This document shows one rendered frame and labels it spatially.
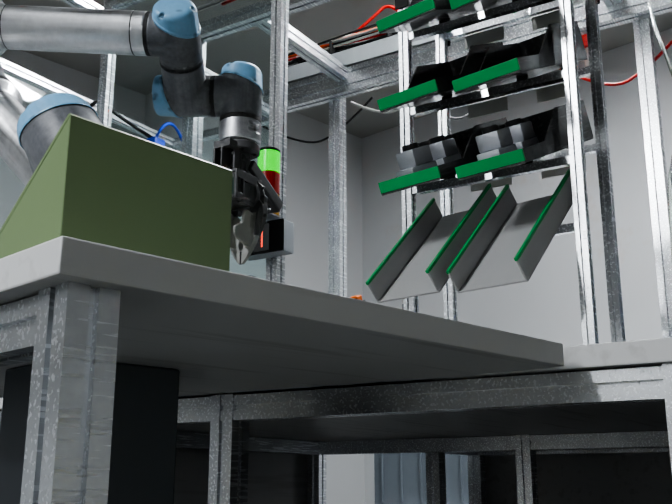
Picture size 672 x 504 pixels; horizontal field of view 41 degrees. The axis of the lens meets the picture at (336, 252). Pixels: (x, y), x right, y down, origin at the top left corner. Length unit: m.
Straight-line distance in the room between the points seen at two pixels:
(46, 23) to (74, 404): 1.02
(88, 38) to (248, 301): 0.90
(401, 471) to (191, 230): 2.57
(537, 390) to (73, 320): 0.71
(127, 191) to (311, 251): 4.28
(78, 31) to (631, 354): 1.02
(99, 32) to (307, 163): 4.03
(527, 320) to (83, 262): 4.32
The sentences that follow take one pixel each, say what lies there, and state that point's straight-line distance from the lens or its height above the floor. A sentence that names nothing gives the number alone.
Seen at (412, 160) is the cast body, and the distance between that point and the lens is 1.57.
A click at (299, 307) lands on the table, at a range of 0.81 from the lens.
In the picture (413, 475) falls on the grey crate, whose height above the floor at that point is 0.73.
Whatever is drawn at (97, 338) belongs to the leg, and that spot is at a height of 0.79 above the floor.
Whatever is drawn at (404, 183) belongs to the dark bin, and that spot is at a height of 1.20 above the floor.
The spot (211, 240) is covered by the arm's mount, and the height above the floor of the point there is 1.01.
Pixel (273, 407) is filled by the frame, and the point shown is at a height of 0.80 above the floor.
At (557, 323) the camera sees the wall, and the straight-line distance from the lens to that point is 4.82.
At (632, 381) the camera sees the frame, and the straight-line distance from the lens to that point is 1.20.
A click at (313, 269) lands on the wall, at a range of 5.39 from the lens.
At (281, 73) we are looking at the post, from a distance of 2.11.
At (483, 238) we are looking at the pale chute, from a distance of 1.55.
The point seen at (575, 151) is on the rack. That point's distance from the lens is 1.59.
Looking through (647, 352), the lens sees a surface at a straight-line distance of 1.18.
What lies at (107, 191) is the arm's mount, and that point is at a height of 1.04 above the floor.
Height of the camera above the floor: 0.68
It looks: 15 degrees up
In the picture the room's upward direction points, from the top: straight up
